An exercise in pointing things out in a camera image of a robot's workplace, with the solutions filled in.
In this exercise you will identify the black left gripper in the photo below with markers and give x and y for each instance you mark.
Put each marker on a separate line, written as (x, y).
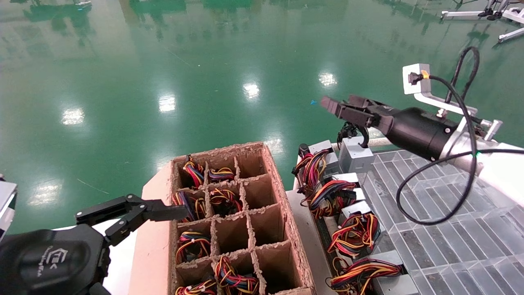
(53, 262)

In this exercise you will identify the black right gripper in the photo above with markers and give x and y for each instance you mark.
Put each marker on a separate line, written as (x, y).
(413, 129)

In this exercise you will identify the cardboard box with dividers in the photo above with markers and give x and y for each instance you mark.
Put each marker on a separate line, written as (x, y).
(151, 246)

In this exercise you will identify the white stand base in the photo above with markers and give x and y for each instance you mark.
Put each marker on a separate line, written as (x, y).
(511, 35)
(462, 14)

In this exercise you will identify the clear ribbed rack panel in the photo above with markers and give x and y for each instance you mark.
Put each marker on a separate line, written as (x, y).
(450, 254)

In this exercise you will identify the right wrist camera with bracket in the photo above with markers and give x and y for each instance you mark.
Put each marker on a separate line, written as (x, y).
(415, 80)

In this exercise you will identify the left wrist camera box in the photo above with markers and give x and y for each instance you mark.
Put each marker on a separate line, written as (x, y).
(7, 205)

